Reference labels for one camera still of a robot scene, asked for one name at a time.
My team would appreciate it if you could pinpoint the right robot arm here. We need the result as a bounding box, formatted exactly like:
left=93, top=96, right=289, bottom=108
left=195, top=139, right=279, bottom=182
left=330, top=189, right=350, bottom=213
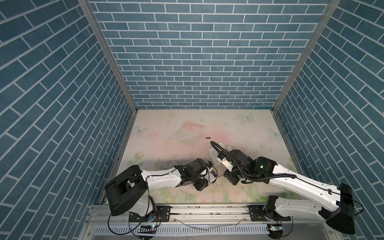
left=217, top=150, right=356, bottom=235

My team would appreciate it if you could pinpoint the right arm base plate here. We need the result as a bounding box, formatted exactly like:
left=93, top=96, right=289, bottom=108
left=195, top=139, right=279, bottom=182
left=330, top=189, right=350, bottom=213
left=249, top=205, right=292, bottom=222

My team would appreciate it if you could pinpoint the white remote control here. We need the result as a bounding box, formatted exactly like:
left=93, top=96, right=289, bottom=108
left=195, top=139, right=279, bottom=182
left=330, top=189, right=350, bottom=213
left=208, top=147, right=221, bottom=167
left=208, top=167, right=219, bottom=184

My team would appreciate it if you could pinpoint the aluminium mounting rail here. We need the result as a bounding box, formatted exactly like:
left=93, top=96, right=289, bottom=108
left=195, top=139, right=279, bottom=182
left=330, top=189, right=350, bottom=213
left=85, top=203, right=335, bottom=225

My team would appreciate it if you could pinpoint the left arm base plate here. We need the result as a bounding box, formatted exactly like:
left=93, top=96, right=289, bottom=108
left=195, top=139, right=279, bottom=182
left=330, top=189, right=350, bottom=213
left=129, top=206, right=171, bottom=223

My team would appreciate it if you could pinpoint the white ribbed cable duct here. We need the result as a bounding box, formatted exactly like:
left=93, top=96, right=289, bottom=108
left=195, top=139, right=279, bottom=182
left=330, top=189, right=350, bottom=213
left=92, top=224, right=271, bottom=237

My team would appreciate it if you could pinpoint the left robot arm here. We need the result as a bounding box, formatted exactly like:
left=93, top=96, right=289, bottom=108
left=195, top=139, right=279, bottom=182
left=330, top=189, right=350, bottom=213
left=105, top=159, right=218, bottom=221

